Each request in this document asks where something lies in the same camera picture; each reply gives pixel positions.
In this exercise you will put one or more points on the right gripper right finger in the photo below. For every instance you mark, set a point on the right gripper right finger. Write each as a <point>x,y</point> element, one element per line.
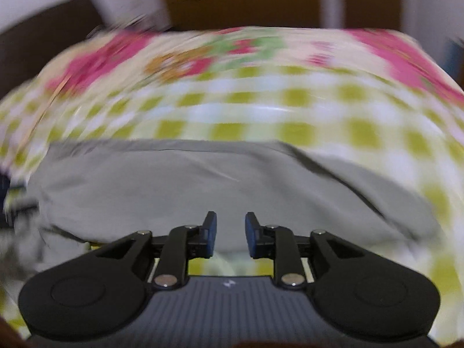
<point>354,294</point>

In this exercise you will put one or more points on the dark wooden headboard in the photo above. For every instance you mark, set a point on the dark wooden headboard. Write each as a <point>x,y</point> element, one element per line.
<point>27,46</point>

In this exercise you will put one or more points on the checkered floral bed quilt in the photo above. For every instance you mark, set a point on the checkered floral bed quilt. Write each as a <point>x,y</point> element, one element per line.
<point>370,96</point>

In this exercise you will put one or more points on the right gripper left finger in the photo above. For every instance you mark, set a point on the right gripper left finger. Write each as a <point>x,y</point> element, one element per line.
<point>100,292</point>

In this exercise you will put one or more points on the grey-green pants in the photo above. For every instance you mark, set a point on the grey-green pants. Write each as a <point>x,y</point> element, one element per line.
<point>100,191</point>

